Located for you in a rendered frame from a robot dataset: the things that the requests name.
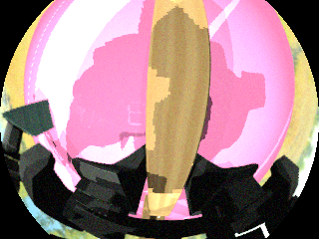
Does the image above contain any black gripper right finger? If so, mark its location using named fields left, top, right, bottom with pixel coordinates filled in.
left=184, top=154, right=259, bottom=216

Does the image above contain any brown wooden post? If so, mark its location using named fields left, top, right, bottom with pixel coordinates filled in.
left=139, top=195, right=164, bottom=239

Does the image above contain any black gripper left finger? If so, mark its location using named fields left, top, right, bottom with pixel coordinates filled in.
left=72, top=144, right=148, bottom=215

